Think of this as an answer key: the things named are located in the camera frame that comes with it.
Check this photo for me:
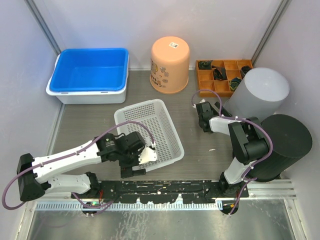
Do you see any grey plastic bucket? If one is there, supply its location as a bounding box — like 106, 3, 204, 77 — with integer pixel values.
223, 67, 290, 122

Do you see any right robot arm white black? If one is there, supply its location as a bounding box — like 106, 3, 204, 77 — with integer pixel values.
193, 99, 270, 197

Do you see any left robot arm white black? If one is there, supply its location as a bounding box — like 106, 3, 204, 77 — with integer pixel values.
17, 131, 158, 202

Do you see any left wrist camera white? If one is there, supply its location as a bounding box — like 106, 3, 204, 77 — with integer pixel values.
138, 147, 158, 165

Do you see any orange plastic bucket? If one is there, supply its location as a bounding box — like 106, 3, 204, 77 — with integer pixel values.
149, 36, 190, 94

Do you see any purple cable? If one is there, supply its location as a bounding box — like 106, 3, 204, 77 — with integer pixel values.
1, 120, 157, 216
191, 89, 274, 216

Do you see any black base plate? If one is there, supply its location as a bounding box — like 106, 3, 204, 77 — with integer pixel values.
70, 179, 250, 204

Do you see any black cable bundle top left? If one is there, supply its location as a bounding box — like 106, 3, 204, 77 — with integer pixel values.
197, 59, 213, 70

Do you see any blue perforated basket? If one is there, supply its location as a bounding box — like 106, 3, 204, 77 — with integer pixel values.
114, 99, 185, 172

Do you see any white plastic tub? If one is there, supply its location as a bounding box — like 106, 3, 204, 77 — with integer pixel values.
46, 53, 129, 105

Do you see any black cable bundle middle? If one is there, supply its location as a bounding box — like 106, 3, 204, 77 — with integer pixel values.
211, 65, 227, 81

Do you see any black plastic bucket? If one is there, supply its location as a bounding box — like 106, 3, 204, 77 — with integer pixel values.
246, 114, 313, 182

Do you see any aluminium rail frame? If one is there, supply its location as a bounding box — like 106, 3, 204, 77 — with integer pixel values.
29, 179, 296, 215

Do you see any blue plastic tub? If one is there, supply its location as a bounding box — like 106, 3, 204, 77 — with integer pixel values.
49, 48, 129, 93

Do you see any orange wooden compartment tray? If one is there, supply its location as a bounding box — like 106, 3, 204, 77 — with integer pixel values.
195, 59, 253, 98

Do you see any blue yellow cable bundle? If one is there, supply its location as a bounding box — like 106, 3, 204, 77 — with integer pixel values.
228, 77, 242, 91

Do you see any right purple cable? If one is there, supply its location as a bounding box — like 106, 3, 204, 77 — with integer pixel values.
191, 89, 274, 216

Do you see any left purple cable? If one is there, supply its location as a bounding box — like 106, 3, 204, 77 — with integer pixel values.
1, 120, 157, 216

